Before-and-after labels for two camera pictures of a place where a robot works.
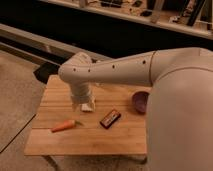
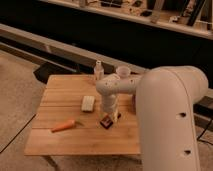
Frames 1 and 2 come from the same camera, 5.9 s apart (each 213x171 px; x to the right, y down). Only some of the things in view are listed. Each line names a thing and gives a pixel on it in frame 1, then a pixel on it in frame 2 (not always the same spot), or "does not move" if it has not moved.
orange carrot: x=68 y=124 does not move
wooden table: x=114 y=127 does not move
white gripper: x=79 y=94 -> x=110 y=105
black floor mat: x=44 y=70 does not move
